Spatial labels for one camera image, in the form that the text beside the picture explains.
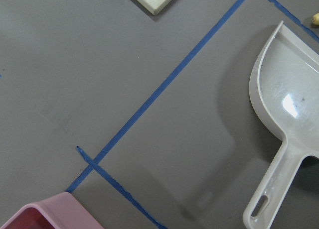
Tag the yellow toy corn cob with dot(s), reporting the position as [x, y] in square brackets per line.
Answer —
[315, 19]

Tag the pink plastic bin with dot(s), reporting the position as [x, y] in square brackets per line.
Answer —
[61, 211]

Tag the beige plastic dustpan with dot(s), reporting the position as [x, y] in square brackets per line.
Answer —
[284, 93]

